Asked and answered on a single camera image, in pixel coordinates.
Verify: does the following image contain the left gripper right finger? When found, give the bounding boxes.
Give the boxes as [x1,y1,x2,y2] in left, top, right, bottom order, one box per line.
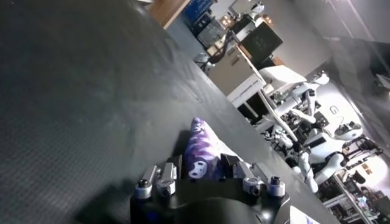
[221,153,286,198]

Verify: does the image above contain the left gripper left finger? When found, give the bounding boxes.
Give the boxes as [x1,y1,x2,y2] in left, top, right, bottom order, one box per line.
[135,155,183,200]

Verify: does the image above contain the lavender t-shirt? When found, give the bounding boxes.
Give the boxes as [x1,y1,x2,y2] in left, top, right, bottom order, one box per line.
[182,117,321,224]

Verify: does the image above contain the small white standing desk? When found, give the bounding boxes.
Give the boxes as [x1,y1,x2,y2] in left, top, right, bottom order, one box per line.
[237,88,301,144]

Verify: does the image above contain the white humanoid robot wheeled base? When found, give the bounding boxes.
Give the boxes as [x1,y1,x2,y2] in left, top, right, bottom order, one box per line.
[294,121,385,194]

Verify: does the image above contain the tall white cardboard box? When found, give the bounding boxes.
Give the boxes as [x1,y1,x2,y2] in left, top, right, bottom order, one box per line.
[208,45,268,109]

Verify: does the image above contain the large black table cover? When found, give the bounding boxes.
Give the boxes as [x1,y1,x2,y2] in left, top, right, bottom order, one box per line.
[0,0,341,224]

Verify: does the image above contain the black monitor on tripod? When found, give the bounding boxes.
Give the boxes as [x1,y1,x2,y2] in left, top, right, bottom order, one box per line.
[240,21,284,66]

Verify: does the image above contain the wooden partition screen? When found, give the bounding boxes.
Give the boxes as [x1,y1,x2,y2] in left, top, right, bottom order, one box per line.
[147,0,191,30]

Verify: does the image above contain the blue storage crates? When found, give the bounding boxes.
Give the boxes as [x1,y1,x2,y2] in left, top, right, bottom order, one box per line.
[182,0,214,24]

